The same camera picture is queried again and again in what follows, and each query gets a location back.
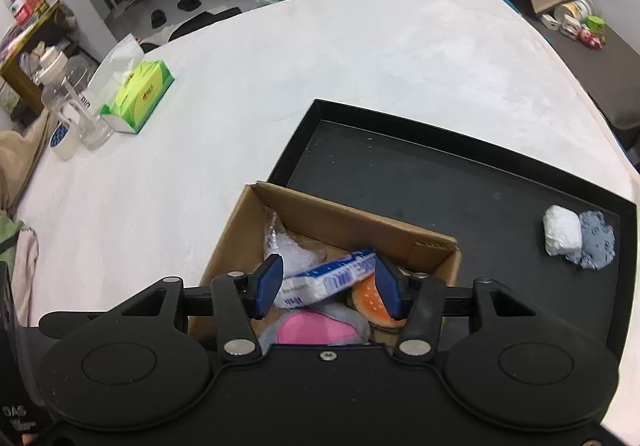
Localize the brown cardboard box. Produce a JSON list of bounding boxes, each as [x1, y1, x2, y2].
[[201, 183, 462, 346]]

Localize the plush hamburger toy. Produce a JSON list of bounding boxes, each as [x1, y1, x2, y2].
[[350, 275, 406, 331]]

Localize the purple tissue pack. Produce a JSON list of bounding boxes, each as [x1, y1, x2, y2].
[[273, 249, 376, 309]]

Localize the clear plastic bag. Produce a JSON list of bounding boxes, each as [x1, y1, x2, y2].
[[262, 210, 326, 279]]

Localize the grey pink plush paw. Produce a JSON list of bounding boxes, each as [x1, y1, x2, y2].
[[258, 303, 370, 352]]

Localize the grey blue fuzzy cloth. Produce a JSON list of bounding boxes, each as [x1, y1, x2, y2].
[[565, 211, 615, 270]]

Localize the black tray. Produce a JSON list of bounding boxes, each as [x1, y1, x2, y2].
[[269, 100, 637, 355]]

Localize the green tissue box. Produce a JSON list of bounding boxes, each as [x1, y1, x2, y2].
[[100, 60, 175, 134]]

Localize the white cup blue label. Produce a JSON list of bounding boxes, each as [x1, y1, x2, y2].
[[49, 122, 80, 161]]

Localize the beige cloth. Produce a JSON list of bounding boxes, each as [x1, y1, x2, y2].
[[0, 110, 56, 216]]

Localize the small side table bottle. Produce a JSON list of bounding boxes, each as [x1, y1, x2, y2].
[[3, 0, 34, 26]]

